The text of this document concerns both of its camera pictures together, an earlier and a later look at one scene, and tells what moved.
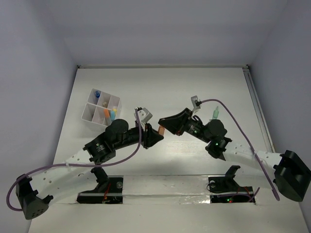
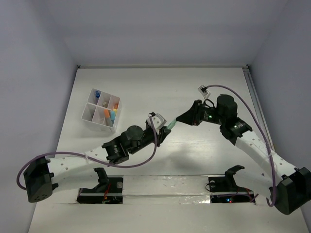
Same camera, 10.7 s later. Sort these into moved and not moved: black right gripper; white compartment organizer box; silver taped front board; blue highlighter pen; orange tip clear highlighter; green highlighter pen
Moved: green highlighter pen; black right gripper
Not moved: silver taped front board; blue highlighter pen; white compartment organizer box; orange tip clear highlighter
